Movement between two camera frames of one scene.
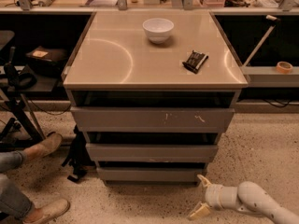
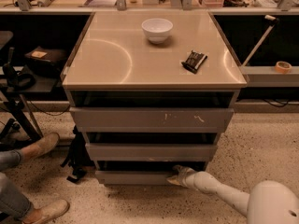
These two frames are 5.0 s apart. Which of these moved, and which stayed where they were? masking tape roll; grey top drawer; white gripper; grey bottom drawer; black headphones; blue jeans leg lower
Moved: grey bottom drawer; white gripper
Stayed: masking tape roll; blue jeans leg lower; grey top drawer; black headphones
